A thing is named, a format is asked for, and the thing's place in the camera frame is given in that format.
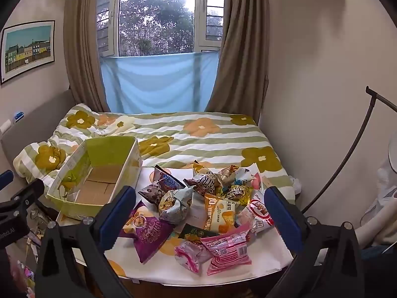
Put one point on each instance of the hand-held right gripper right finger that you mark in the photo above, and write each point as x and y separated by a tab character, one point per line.
280	217

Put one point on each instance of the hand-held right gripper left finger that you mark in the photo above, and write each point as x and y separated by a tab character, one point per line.
119	217

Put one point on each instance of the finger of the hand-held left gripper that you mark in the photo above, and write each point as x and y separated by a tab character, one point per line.
5	179
28	192

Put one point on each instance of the purple snack packet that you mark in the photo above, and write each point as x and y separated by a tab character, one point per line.
147	232

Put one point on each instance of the grey-white chip packet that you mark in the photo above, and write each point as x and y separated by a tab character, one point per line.
175	205

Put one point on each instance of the pile of assorted snack bags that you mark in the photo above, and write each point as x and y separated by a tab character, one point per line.
223	211

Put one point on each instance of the brown blue-print snack packet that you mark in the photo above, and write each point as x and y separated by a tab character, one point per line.
169	180

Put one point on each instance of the green cardboard box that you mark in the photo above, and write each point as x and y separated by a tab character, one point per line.
102	152

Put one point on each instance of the dark green cracker packet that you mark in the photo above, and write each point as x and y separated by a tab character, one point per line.
194	233

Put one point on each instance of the small blue object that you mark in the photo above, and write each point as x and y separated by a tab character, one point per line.
19	115

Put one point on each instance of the grey headboard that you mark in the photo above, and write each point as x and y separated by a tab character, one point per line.
40	115

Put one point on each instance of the white orange-fruit print cloth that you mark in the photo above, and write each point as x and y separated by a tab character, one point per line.
183	267

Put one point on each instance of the white garment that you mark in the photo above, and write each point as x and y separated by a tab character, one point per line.
384	205

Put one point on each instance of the black curved stand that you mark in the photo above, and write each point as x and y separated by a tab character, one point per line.
356	142

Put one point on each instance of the floral striped bedspread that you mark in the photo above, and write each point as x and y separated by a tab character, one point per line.
198	139

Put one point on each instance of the light blue cloth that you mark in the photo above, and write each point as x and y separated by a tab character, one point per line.
158	83

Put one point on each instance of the brown curtain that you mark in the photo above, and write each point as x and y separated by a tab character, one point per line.
83	43
242	52

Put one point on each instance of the window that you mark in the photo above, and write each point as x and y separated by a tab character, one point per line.
155	15

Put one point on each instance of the white wall socket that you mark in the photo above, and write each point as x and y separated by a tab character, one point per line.
5	127

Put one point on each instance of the framed wall poster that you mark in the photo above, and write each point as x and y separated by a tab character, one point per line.
28	49

